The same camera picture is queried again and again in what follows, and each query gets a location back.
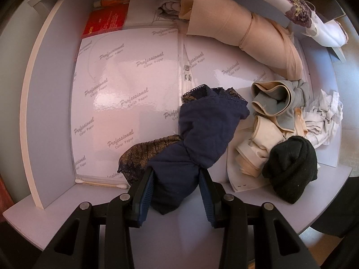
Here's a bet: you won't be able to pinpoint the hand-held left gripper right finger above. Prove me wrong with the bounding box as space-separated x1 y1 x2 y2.
198 168 315 269

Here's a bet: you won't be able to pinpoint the orange tube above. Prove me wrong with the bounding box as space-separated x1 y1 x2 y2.
93 0 132 8

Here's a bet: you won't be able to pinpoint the grey underwear beige trim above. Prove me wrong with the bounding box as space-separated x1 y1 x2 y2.
250 79 312 131

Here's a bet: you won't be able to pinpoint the white paper package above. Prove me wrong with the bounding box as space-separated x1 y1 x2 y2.
123 0 187 31

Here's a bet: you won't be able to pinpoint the beige stockings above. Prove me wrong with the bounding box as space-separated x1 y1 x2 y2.
179 0 305 80

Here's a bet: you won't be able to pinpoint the black sock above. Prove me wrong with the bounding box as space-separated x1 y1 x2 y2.
262 135 319 205

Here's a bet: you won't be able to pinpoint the red booklet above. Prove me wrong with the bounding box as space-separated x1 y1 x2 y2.
81 3 130 39

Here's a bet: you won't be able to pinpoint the navy lace underwear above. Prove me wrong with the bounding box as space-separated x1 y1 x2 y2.
118 85 250 216

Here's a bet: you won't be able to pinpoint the cream underwear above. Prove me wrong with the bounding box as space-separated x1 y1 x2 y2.
236 115 307 179

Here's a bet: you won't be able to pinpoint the glossy printed paper sheet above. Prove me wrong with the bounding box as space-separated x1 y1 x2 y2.
71 26 186 180
179 36 279 110

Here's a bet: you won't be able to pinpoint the grey crumpled cloth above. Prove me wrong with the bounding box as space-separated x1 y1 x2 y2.
155 1 183 21

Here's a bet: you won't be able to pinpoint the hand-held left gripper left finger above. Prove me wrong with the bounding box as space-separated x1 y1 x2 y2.
34 168 155 269

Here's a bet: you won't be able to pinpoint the white purple floral cloth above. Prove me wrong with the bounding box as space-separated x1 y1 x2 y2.
276 0 349 48

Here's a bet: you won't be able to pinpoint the cotton swab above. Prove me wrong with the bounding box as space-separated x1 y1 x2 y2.
75 178 128 190

